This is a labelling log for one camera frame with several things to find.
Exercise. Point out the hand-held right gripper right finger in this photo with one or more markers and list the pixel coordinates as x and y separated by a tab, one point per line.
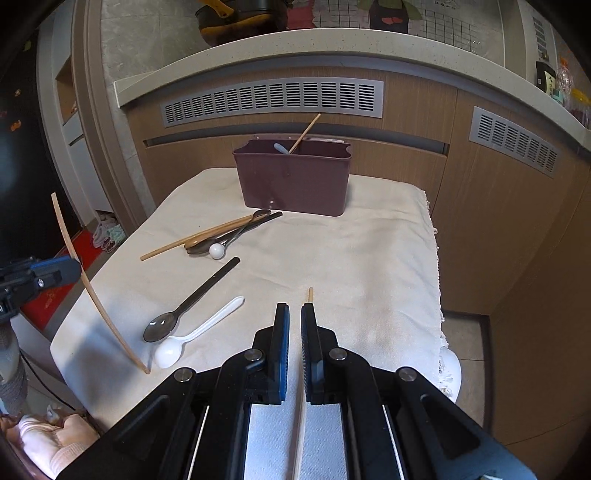
308	350

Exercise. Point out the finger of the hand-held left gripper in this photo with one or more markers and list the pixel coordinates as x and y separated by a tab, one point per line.
60	270

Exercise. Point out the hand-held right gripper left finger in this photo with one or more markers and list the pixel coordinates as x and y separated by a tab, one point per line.
281	350

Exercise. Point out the wooden chopstick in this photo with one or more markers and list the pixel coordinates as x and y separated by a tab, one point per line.
161	252
104	314
305	134
310	295

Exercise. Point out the white plastic spoon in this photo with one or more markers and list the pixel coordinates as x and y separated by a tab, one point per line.
168	353

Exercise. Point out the maroon plastic utensil container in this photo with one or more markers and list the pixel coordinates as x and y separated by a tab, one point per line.
295	184

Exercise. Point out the person's left hand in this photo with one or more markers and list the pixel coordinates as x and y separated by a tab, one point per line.
11	378

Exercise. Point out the red floor mat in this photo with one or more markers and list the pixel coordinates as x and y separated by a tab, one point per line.
51	302

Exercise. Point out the white patterned slippers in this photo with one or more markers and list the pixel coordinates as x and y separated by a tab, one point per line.
108	233

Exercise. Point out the white shelf unit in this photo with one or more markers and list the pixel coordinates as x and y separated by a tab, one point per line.
83	175

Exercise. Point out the white fringed cloth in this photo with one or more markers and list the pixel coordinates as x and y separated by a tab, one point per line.
369	258

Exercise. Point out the wooden spoon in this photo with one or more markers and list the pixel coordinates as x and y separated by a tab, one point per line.
221	229

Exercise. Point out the person's pink clothed leg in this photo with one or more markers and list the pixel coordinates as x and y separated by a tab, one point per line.
41	443

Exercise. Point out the long grey vent panel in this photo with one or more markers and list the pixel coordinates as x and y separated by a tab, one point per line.
272	101

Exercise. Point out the short grey vent panel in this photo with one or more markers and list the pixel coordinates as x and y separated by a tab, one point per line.
512	141

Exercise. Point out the speckled kitchen countertop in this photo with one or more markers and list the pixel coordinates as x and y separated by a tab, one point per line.
323	44

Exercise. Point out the yellow-lidded jar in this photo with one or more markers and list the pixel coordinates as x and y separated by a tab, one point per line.
581	106

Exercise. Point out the clear bottle with orange cap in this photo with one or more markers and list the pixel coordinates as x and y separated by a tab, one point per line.
565	83

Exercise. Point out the cartoon wall sticker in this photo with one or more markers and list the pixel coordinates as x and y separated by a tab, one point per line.
388	18

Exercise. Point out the white wall column with grille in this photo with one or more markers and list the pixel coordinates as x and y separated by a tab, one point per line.
540	37

